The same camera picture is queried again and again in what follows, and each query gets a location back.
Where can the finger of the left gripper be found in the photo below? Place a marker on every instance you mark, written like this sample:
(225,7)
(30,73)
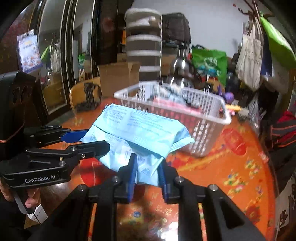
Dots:
(80,151)
(52,134)

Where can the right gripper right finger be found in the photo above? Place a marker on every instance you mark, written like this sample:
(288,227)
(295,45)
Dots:
(223,218)

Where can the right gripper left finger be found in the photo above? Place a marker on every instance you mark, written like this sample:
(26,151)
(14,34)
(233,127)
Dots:
(90,212)

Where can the light blue wipes pack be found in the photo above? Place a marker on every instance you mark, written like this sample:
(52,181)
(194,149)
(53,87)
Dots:
(129,131)

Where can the black phone stand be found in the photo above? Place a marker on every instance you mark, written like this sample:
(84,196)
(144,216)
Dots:
(90,103)

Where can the red floral tablecloth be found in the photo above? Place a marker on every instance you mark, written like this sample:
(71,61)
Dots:
(237,164)

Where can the wooden chair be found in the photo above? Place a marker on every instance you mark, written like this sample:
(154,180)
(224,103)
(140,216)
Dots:
(77,94)

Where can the blue calendar poster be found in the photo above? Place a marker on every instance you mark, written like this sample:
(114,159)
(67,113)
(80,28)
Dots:
(29,58)

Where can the brown cardboard box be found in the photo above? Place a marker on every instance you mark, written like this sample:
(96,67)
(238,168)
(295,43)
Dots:
(117,76)

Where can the pink foil packet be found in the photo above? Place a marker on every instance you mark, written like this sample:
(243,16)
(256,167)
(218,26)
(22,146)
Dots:
(180,106)

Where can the grey white knitted socks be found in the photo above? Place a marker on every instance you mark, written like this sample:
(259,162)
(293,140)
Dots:
(174,93)

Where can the red black jacket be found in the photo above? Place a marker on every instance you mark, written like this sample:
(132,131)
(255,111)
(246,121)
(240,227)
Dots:
(282,133)

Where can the white perforated plastic basket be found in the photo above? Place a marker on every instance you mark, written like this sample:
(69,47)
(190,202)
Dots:
(202,113)

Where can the yellow object on table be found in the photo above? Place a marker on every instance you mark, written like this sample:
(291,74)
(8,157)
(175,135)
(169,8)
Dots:
(231,107)

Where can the stainless steel kettle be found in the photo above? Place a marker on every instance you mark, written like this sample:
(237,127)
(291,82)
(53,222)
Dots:
(182,72)

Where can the purple plastic cup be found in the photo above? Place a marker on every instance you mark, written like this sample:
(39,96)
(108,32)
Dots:
(227,96)

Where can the white drawer tower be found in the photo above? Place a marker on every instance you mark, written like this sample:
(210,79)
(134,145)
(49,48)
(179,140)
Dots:
(144,41)

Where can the green shopping bag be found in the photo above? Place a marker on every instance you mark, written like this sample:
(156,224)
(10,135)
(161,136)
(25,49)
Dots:
(212,63)

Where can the black bag on drawers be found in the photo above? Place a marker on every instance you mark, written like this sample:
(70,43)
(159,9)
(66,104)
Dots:
(175,29)

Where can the white hanging bag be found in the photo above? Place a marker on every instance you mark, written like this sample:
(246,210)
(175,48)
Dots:
(274,74)

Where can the beige canvas tote bag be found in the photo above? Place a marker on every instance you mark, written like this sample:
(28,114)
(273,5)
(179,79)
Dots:
(248,67)

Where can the lime green hanging bag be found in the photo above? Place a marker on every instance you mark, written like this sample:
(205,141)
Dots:
(278,45)

